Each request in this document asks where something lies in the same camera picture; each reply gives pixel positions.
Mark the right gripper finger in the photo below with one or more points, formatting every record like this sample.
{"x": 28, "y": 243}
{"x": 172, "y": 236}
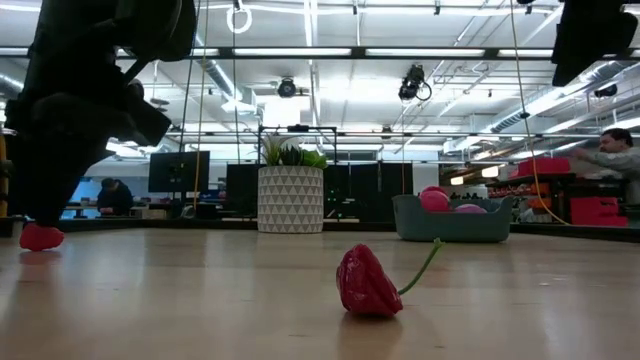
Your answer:
{"x": 570, "y": 70}

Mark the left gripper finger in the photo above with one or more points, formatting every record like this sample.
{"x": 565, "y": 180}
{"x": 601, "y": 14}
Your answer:
{"x": 57, "y": 190}
{"x": 25, "y": 192}

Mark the red toy strawberry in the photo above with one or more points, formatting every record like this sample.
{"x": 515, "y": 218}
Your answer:
{"x": 40, "y": 237}

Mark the purple white striped toy onion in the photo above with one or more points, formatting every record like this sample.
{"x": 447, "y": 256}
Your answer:
{"x": 470, "y": 209}

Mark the pink toy tomato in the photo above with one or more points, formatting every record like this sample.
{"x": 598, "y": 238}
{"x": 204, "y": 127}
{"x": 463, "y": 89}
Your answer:
{"x": 434, "y": 200}

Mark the grey-green plastic tub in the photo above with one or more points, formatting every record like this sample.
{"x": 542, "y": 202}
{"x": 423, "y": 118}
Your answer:
{"x": 450, "y": 227}

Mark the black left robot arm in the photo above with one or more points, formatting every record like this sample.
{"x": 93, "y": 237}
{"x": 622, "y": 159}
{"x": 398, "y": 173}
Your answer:
{"x": 100, "y": 25}

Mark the small black ceiling fixture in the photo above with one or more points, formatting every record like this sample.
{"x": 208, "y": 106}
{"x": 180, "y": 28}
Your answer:
{"x": 606, "y": 90}

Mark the person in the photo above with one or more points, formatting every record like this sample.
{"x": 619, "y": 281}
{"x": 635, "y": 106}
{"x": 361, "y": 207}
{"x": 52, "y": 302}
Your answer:
{"x": 620, "y": 155}
{"x": 115, "y": 197}

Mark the red storage bin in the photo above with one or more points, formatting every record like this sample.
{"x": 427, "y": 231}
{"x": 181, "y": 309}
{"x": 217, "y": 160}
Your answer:
{"x": 597, "y": 210}
{"x": 544, "y": 166}

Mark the black shelf table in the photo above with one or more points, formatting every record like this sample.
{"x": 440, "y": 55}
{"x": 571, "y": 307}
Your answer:
{"x": 555, "y": 182}

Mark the black computer monitor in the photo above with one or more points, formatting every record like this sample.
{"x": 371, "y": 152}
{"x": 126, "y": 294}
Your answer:
{"x": 177, "y": 172}

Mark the green potted plant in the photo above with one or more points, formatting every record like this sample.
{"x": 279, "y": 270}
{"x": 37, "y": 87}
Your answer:
{"x": 295, "y": 154}

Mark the white triangle pattern planter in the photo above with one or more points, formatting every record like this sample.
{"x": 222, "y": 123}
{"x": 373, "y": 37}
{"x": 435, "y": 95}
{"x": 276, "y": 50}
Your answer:
{"x": 290, "y": 200}

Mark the black divider panels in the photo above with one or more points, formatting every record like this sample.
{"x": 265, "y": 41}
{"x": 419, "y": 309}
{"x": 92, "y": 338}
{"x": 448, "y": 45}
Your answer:
{"x": 365, "y": 192}

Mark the large red pepper green stem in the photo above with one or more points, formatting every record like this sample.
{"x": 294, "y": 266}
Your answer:
{"x": 367, "y": 287}

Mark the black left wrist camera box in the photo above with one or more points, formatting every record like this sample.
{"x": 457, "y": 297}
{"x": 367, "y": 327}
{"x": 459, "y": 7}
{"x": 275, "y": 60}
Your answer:
{"x": 150, "y": 117}

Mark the black overhead frame bar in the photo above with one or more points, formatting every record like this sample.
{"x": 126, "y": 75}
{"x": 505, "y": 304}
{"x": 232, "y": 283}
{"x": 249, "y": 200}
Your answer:
{"x": 357, "y": 52}

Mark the round black ceiling camera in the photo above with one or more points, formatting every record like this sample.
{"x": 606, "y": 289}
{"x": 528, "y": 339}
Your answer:
{"x": 287, "y": 88}

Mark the black metal frame stand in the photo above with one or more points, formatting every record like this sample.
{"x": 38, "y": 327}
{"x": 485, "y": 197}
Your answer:
{"x": 300, "y": 129}

